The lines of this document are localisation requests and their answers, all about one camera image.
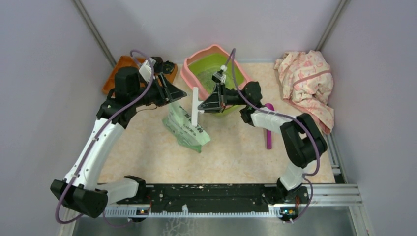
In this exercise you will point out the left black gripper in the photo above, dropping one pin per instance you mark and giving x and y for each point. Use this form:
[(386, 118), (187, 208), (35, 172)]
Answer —
[(169, 92)]

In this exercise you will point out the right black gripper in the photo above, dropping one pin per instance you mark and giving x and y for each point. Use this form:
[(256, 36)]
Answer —
[(213, 103)]

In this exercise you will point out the white plastic bracket piece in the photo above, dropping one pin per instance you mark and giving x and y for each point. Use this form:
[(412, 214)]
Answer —
[(195, 104)]

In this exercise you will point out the green cat litter bag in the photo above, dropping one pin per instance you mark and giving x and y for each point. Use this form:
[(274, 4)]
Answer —
[(178, 122)]

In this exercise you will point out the purple plastic scoop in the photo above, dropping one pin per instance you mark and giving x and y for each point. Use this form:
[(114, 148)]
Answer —
[(268, 133)]

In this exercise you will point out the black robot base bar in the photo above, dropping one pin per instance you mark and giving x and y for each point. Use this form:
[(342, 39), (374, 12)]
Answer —
[(215, 198)]

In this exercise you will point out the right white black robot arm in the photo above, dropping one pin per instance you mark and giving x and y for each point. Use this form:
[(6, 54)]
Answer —
[(303, 142)]

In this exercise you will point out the green litter pellets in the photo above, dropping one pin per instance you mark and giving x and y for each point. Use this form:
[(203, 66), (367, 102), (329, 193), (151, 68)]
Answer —
[(205, 78)]

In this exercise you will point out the green and pink litter box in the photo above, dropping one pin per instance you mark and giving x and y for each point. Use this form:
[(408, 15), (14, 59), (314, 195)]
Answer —
[(208, 58)]

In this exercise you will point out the black part with green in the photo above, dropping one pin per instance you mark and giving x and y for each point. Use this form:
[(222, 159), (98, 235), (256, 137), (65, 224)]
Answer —
[(168, 67)]

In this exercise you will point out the black round part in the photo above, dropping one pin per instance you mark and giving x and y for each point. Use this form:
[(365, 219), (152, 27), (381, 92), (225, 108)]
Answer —
[(158, 64)]

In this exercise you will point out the cream pink printed jacket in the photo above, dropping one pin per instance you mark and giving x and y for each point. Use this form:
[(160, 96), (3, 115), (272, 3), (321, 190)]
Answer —
[(307, 83)]

